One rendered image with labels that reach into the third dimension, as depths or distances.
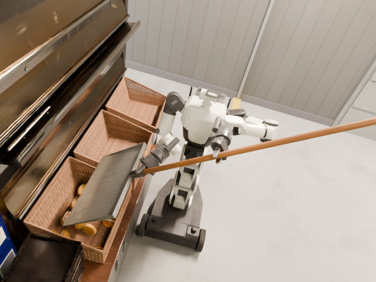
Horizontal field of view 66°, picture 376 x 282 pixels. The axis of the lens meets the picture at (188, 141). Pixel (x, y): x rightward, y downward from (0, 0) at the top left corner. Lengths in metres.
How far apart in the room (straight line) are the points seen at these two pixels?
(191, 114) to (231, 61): 2.76
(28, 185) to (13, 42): 0.80
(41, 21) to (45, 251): 1.14
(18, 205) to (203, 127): 1.13
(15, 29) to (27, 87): 0.28
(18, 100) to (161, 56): 3.36
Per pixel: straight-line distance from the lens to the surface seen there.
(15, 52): 1.48
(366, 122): 1.34
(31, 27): 1.59
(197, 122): 1.83
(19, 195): 1.85
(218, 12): 4.29
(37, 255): 1.76
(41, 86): 1.71
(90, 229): 2.09
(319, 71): 4.59
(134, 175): 1.63
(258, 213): 3.24
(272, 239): 3.13
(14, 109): 1.56
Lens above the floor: 2.44
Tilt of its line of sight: 41 degrees down
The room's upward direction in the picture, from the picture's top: 14 degrees clockwise
